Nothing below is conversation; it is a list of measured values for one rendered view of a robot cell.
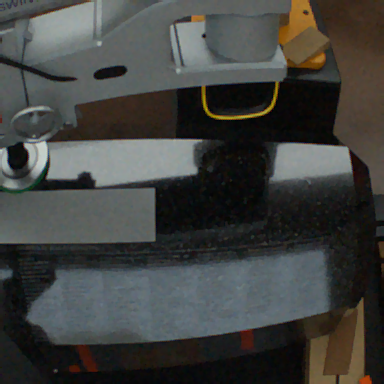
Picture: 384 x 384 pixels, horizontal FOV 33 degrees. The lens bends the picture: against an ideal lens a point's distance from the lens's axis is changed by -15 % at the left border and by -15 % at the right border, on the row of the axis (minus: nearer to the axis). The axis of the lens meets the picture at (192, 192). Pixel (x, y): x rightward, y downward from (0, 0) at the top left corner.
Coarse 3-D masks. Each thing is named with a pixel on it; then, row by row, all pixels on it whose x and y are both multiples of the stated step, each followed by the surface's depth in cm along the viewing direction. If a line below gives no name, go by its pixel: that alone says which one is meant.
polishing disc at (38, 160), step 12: (36, 144) 207; (0, 156) 205; (36, 156) 204; (0, 168) 202; (24, 168) 202; (36, 168) 202; (0, 180) 200; (12, 180) 200; (24, 180) 200; (36, 180) 201
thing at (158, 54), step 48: (96, 0) 163; (144, 0) 149; (192, 0) 146; (240, 0) 148; (288, 0) 149; (48, 48) 156; (96, 48) 156; (144, 48) 159; (192, 48) 173; (48, 96) 167; (96, 96) 172
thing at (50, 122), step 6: (78, 108) 181; (78, 114) 183; (48, 120) 182; (54, 120) 182; (42, 126) 184; (48, 126) 184; (66, 126) 180; (72, 126) 181; (18, 132) 183; (24, 132) 184; (42, 132) 186; (0, 138) 184; (6, 138) 184; (12, 138) 185; (0, 144) 186; (6, 144) 187; (12, 144) 187
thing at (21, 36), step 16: (0, 32) 140; (16, 32) 143; (0, 48) 145; (16, 48) 147; (0, 64) 150; (0, 80) 155; (16, 80) 157; (0, 96) 161; (16, 96) 162; (0, 112) 166; (16, 112) 168; (0, 128) 172; (16, 128) 174
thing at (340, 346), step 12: (348, 324) 247; (336, 336) 245; (348, 336) 245; (336, 348) 242; (348, 348) 242; (336, 360) 239; (348, 360) 239; (324, 372) 237; (336, 372) 236; (348, 372) 236
